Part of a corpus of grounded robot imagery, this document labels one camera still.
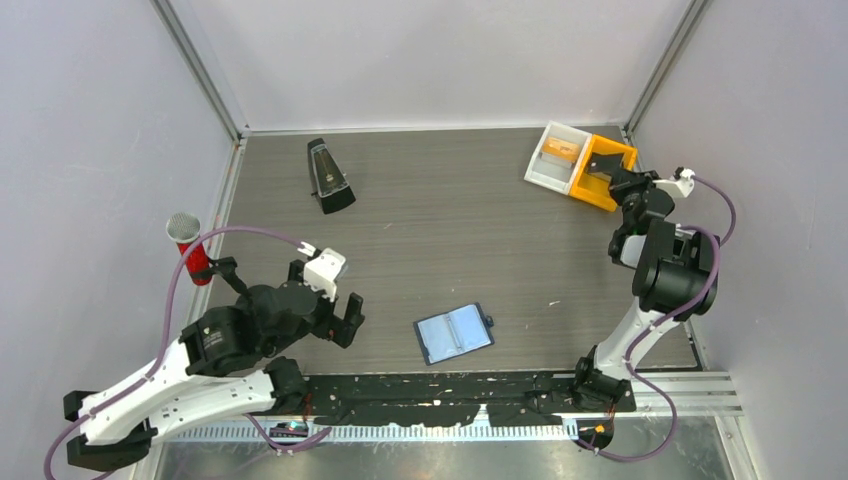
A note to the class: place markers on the slotted aluminium rail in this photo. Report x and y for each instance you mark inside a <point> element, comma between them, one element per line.
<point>477,431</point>

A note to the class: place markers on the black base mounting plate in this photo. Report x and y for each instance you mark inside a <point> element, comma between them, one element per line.
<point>509,399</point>

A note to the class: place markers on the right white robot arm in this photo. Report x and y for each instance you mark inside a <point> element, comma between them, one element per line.
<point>675,277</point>

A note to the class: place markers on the red microphone with stand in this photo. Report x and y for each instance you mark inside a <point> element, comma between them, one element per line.
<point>184,230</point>

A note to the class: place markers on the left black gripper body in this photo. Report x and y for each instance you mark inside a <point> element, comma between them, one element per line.
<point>325,323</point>

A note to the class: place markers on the blue leather card holder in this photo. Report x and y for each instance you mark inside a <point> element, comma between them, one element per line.
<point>454,333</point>

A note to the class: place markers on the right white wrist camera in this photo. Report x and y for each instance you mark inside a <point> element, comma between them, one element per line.
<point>680,185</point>

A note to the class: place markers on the black metronome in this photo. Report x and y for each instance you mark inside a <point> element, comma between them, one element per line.
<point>330,186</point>

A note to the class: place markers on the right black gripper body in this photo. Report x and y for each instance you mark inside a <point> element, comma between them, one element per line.
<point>629,193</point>

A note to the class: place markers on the white plastic bin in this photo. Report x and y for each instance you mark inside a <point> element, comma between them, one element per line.
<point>555,175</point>

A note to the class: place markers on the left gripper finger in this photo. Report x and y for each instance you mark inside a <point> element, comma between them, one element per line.
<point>352,320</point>
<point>296,271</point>

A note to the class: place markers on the yellow plastic bin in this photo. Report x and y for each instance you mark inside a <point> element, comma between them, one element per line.
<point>593,190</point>

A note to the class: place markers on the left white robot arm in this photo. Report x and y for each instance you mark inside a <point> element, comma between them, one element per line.
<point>228,362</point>

